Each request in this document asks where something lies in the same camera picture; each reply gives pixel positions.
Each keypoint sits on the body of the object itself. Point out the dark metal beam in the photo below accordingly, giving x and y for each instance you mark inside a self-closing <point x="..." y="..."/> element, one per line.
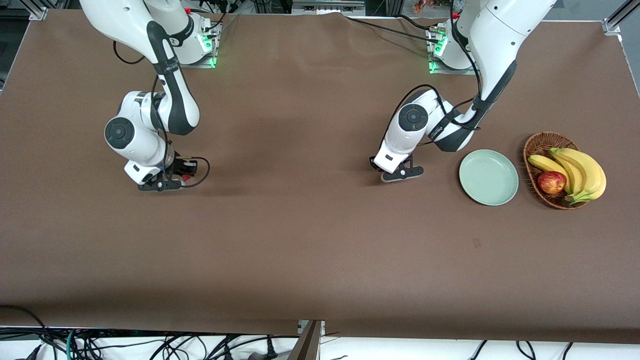
<point x="307" y="345"/>

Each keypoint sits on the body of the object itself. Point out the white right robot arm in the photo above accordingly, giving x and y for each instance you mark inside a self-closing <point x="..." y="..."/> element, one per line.
<point x="130" y="20"/>

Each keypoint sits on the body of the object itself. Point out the aluminium frame profile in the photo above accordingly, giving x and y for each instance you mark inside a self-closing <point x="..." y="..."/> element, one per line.
<point x="612" y="24"/>
<point x="39" y="12"/>

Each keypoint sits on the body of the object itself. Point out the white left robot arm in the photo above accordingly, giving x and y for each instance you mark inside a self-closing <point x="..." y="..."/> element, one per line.
<point x="500" y="35"/>

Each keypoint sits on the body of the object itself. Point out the silver metal bracket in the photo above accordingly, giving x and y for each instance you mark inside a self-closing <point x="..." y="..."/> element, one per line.
<point x="302" y="326"/>

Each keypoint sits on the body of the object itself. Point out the brown table cover sheet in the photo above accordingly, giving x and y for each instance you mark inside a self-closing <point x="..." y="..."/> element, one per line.
<point x="300" y="250"/>

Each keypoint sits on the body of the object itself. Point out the silver equipment box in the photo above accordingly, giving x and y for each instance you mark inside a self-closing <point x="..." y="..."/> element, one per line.
<point x="327" y="6"/>

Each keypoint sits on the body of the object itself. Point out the red apple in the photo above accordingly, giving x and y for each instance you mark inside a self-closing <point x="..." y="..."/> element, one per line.
<point x="551" y="182"/>

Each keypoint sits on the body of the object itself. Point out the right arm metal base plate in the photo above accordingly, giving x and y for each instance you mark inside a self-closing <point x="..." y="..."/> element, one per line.
<point x="200" y="64"/>

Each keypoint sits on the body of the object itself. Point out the pale green plate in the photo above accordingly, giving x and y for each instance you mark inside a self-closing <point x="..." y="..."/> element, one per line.
<point x="489" y="177"/>

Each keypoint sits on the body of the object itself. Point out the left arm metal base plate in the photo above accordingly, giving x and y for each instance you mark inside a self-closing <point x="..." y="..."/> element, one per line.
<point x="440" y="70"/>

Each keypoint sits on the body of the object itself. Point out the small yellow banana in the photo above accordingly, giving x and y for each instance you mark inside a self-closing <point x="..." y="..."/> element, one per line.
<point x="547" y="164"/>

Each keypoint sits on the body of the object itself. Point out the large yellow banana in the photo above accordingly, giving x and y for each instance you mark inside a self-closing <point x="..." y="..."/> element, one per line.
<point x="594" y="175"/>

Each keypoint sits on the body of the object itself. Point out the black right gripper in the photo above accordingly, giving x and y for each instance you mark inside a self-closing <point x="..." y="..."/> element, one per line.
<point x="176" y="167"/>

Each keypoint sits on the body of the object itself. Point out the brown wicker basket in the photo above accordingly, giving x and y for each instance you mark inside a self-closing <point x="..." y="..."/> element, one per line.
<point x="537" y="145"/>

